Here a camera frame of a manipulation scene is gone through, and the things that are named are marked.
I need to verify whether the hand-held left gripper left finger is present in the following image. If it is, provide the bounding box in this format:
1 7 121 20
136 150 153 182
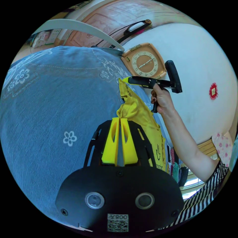
101 117 119 165

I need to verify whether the window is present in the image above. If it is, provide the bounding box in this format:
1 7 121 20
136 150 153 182
181 174 206 200

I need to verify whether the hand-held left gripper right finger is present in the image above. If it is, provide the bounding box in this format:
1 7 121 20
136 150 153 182
120 118 139 165

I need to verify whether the person's body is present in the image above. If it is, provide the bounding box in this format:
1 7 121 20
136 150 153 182
163 159 231 230

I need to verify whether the square brown wall clock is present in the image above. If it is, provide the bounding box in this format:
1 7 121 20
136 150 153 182
121 42 167 80

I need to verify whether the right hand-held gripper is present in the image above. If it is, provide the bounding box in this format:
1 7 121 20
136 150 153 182
122 76 173 113

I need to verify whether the red wall ornament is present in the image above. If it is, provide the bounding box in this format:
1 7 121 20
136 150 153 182
209 82 219 101

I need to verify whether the pink floral curtain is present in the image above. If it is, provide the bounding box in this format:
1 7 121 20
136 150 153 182
212 132 235 167

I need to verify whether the brown wooden door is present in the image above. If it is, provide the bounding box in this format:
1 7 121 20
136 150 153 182
63 0 187 49

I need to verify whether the bed with blue flowered quilt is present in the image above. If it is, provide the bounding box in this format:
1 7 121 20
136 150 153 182
0 18 169 231

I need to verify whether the person's right forearm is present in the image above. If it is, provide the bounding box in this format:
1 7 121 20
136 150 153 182
161 108 222 184

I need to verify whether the black and pink bow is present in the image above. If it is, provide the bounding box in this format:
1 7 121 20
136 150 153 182
90 19 153 49

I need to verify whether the yellow short sleeve shirt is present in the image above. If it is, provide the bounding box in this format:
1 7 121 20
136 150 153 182
116 78 169 174

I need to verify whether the person's right hand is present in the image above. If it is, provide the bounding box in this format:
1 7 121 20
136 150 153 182
150 86 176 115

